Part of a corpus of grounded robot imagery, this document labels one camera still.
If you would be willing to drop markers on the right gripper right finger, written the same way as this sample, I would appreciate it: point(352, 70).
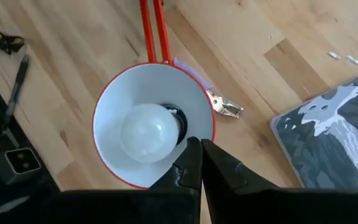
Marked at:
point(259, 205)

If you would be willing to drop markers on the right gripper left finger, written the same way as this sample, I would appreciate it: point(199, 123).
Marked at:
point(166, 202)

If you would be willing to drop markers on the white lightbulb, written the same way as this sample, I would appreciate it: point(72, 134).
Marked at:
point(149, 133)

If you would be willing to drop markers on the red desk lamp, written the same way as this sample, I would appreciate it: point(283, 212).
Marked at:
point(120, 93)

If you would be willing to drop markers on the small white plastic piece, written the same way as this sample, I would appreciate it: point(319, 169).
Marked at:
point(334, 55)
point(352, 59)

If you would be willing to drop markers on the black ballpoint pen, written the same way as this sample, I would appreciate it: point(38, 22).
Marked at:
point(17, 84)

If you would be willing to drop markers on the black eyeglasses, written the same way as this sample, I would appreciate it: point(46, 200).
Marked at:
point(11, 42)

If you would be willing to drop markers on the small black table camera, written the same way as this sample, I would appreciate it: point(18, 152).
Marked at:
point(17, 165)

